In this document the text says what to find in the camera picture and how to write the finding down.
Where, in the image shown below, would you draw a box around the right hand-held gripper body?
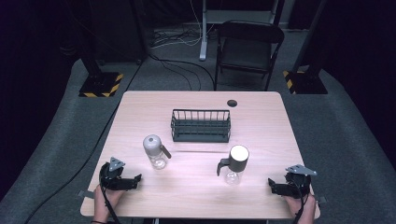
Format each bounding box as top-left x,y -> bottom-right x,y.
276,164 -> 318,199

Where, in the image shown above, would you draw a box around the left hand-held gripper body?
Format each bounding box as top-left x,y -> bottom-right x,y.
98,157 -> 135,191

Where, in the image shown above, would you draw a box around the glass bottle with grey cap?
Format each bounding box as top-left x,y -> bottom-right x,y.
142,133 -> 173,171

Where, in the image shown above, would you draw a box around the black wire rack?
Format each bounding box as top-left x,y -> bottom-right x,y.
170,108 -> 232,144

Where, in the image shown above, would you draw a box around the person's left hand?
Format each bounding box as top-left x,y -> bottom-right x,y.
92,184 -> 126,220

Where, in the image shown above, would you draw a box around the person's right hand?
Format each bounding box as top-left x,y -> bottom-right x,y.
284,191 -> 318,220

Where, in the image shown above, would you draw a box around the black stand with striped base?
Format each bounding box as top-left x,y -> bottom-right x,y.
76,0 -> 124,98
282,0 -> 329,95

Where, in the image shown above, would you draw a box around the black folding chair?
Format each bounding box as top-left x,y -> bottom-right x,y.
213,20 -> 286,92

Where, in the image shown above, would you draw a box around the white metal stand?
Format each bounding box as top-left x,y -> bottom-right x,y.
199,0 -> 280,62

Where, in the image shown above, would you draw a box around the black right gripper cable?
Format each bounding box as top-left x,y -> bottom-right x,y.
292,174 -> 313,224

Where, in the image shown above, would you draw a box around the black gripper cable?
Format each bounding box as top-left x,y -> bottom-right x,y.
292,174 -> 313,224
98,161 -> 122,224

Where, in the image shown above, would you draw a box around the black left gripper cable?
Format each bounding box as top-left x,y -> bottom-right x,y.
98,161 -> 122,224

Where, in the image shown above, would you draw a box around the long black floor cable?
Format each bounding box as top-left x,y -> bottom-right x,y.
23,60 -> 146,224

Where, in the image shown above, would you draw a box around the black floor cables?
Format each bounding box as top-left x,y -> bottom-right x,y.
148,53 -> 217,91

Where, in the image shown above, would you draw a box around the bundle of white cables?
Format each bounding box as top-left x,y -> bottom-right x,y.
150,0 -> 216,50

